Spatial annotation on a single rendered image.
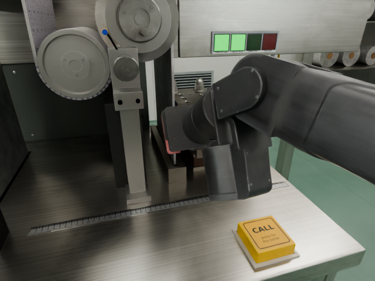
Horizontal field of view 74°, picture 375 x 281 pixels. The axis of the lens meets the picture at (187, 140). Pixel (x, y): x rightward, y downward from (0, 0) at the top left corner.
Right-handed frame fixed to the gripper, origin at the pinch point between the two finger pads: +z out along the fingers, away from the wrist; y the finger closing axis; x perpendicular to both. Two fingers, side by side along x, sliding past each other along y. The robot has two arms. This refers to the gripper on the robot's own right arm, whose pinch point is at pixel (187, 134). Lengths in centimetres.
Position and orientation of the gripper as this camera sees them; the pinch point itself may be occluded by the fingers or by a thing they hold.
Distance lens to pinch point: 45.5
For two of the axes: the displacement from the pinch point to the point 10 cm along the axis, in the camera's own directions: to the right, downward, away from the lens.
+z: -2.3, 1.3, 9.6
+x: -1.7, -9.8, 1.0
